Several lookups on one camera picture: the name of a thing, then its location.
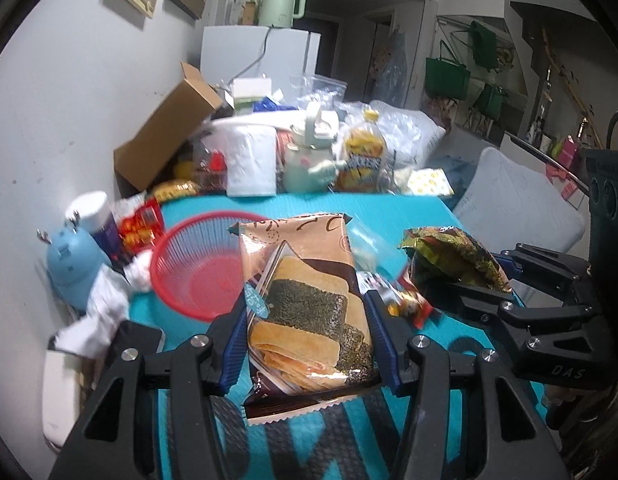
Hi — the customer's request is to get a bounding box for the blue round humidifier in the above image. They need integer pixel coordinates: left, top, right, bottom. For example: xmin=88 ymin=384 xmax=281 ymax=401
xmin=36 ymin=212 xmax=111 ymax=314

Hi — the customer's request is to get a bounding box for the red gold snack packet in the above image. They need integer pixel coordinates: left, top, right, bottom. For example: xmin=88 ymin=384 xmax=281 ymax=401
xmin=356 ymin=271 xmax=432 ymax=330

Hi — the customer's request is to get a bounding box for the crumpled white tissue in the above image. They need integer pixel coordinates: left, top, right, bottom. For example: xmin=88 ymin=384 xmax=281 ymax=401
xmin=52 ymin=249 xmax=152 ymax=360

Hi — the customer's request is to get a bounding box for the red yellow wrapper packet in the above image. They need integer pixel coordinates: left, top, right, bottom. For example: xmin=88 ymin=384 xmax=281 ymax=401
xmin=118 ymin=197 xmax=166 ymax=255

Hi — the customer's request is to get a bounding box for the white paper towel roll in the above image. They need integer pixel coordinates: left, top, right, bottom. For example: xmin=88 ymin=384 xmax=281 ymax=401
xmin=224 ymin=125 xmax=277 ymax=197

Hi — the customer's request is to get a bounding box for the white cap dark bottle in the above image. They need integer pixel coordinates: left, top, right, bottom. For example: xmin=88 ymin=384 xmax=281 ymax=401
xmin=65 ymin=191 xmax=122 ymax=260

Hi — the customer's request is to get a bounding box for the clear plastic bags pile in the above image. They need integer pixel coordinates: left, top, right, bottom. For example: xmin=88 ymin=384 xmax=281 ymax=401
xmin=285 ymin=75 xmax=446 ymax=169

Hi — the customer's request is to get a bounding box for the mint cartoon water jug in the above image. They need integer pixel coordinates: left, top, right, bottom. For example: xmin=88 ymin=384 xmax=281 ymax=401
xmin=283 ymin=101 xmax=346 ymax=194

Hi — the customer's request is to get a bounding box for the green electric kettle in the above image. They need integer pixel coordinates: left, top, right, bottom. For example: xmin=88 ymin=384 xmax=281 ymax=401
xmin=258 ymin=0 xmax=307 ymax=28

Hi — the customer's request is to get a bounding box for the white mini fridge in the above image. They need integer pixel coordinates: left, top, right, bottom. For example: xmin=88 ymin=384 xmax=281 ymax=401
xmin=200 ymin=25 xmax=321 ymax=99

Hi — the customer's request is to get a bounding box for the brown cardboard box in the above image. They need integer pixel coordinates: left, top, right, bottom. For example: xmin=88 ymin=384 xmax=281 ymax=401
xmin=114 ymin=62 xmax=223 ymax=191

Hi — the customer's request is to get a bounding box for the yellow smiley paper bag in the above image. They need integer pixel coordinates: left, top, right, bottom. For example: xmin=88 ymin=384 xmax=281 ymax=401
xmin=404 ymin=168 xmax=454 ymax=197

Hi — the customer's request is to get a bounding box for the green patterned snack bag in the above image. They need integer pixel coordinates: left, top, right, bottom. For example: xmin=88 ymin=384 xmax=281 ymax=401
xmin=399 ymin=226 xmax=512 ymax=300

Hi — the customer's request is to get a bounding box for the brown seaweed cracker bag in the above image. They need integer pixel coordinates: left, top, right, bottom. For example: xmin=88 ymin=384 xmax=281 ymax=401
xmin=230 ymin=212 xmax=379 ymax=425

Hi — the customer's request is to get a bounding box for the clear bag of snacks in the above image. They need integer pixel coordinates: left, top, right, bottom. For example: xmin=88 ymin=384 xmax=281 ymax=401
xmin=347 ymin=218 xmax=403 ymax=276

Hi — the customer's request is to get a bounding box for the green tote bag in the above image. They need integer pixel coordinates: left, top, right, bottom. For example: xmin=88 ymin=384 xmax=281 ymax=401
xmin=424 ymin=40 xmax=470 ymax=101

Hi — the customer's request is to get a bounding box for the iced tea bottle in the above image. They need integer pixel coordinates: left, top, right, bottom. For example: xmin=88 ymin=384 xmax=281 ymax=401
xmin=335 ymin=108 xmax=387 ymax=193

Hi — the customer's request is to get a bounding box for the white leaf pattern cushion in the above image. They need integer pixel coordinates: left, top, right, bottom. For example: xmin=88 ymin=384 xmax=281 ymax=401
xmin=453 ymin=148 xmax=586 ymax=252

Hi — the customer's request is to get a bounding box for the teal bubble mat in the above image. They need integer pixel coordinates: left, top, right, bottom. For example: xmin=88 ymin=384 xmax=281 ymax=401
xmin=128 ymin=192 xmax=550 ymax=480

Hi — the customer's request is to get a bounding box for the red plastic basket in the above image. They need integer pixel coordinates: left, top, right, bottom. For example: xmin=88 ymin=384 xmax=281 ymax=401
xmin=149 ymin=210 xmax=264 ymax=323

